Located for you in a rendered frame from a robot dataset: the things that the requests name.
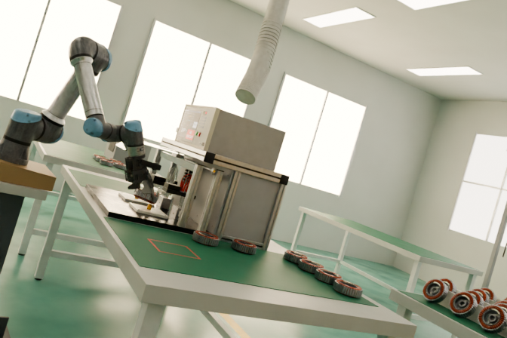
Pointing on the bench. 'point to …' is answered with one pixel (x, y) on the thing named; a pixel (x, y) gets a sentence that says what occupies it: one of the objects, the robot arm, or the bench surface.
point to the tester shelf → (225, 161)
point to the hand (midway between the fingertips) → (145, 196)
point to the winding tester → (235, 137)
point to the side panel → (250, 210)
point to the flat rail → (176, 161)
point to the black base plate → (112, 206)
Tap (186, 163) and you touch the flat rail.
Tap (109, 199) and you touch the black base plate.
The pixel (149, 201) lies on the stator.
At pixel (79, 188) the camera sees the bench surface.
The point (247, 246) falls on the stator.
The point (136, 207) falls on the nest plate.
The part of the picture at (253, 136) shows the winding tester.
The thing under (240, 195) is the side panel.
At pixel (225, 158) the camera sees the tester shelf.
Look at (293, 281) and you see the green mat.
